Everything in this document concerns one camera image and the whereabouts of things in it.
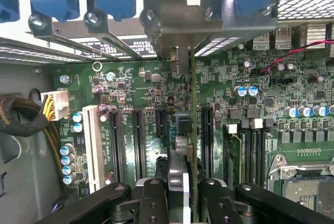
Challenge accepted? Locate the installed green RAM stick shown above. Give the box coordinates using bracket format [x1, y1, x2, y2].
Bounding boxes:
[223, 124, 242, 186]

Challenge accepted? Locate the black RAM slot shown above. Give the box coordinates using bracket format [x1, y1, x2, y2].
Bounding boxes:
[241, 127, 253, 186]
[252, 118, 265, 186]

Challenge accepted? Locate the long black expansion slot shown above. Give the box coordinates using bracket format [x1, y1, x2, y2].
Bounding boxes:
[131, 109, 147, 181]
[109, 110, 126, 183]
[201, 105, 215, 178]

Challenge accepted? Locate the white PCI expansion slot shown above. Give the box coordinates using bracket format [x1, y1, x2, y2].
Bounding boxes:
[81, 104, 105, 194]

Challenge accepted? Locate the short black expansion slot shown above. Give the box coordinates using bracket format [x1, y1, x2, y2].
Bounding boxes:
[156, 109, 168, 139]

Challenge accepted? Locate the metal CPU socket cover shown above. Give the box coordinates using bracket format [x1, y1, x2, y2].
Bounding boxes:
[268, 155, 334, 182]

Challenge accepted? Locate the CPU socket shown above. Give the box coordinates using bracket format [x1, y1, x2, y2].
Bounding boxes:
[266, 153, 334, 220]

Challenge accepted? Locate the green motherboard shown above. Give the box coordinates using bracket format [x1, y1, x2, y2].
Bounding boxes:
[53, 34, 334, 224]

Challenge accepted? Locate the open black PC case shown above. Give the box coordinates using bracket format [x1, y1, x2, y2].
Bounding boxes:
[0, 0, 334, 224]

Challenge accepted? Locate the white power connector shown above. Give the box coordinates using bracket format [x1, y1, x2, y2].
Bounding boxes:
[40, 89, 71, 122]

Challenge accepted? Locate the metal rear port housing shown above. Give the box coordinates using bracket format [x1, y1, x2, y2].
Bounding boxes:
[252, 32, 271, 51]
[299, 23, 327, 52]
[274, 27, 292, 51]

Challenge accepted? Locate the red black twisted wire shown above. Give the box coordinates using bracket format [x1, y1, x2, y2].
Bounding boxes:
[260, 39, 334, 75]

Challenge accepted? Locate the black sleeved cable bundle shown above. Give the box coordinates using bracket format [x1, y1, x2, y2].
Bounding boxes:
[0, 96, 69, 191]

